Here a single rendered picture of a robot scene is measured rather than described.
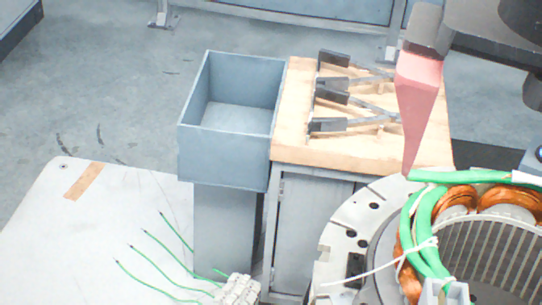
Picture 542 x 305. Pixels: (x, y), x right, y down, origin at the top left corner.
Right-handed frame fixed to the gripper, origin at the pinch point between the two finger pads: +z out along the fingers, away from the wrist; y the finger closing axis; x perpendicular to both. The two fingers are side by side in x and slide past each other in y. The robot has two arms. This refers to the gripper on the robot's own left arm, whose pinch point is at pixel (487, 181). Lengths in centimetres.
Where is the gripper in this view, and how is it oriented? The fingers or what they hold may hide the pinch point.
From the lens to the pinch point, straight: 38.2
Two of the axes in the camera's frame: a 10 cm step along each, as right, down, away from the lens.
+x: 2.7, -5.7, 7.8
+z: -1.6, 7.7, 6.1
